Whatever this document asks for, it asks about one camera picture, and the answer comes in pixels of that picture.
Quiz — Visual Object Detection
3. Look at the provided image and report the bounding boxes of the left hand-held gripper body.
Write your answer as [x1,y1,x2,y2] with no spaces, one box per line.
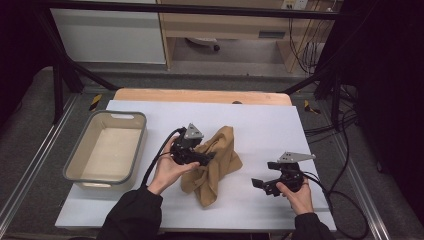
[170,123,209,166]

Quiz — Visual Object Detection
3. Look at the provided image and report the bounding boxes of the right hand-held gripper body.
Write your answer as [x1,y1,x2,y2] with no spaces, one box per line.
[264,151,317,197]

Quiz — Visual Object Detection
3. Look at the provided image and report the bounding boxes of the brown cloth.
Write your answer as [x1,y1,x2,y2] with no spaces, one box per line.
[180,125,244,208]

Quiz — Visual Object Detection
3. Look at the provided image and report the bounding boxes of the beige bin with grey rim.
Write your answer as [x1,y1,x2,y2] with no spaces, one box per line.
[62,109,148,193]

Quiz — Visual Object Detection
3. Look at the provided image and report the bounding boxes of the person's right hand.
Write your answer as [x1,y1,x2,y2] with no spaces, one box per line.
[275,179,315,216]

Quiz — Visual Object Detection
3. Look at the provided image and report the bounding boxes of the person's left hand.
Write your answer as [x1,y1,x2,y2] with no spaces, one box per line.
[147,134,201,196]

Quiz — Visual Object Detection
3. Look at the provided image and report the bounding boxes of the white board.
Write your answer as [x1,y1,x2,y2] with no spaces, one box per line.
[54,99,337,232]

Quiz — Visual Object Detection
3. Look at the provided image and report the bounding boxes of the black metal stand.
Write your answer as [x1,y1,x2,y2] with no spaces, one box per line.
[283,63,344,131]
[34,9,121,124]

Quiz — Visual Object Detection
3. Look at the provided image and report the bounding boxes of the chair base with castor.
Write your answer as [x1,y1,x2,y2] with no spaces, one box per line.
[185,37,222,53]

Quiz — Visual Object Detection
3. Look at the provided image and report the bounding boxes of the light wooden desk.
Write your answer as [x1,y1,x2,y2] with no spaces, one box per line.
[156,0,344,74]

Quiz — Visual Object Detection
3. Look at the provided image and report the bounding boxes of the white cabinet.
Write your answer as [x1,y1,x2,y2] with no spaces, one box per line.
[50,0,167,65]

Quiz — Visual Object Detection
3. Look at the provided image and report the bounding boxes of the dark curtain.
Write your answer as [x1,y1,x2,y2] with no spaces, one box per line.
[0,0,54,128]
[339,0,424,218]

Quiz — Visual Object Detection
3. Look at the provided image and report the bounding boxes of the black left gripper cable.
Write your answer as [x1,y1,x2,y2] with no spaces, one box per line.
[139,126,187,188]

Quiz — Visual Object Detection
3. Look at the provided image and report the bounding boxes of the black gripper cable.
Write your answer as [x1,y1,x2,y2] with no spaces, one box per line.
[301,113,370,240]
[139,126,187,188]

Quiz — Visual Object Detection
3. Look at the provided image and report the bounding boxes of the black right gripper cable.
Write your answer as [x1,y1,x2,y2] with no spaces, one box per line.
[301,113,370,240]

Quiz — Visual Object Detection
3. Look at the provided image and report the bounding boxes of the black floor cable bundle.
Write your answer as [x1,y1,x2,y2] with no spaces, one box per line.
[304,109,359,138]

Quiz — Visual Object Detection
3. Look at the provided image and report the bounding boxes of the aluminium rail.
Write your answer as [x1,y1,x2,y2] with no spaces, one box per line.
[333,133,393,240]
[0,95,78,231]

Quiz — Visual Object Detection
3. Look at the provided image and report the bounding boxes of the hanging black cables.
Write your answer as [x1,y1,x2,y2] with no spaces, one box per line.
[288,16,334,75]

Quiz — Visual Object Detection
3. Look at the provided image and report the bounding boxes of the black horizontal frame bar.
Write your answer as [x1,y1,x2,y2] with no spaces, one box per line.
[39,2,354,20]

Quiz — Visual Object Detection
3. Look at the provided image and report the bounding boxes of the white wall socket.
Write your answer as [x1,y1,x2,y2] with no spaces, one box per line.
[280,0,309,11]

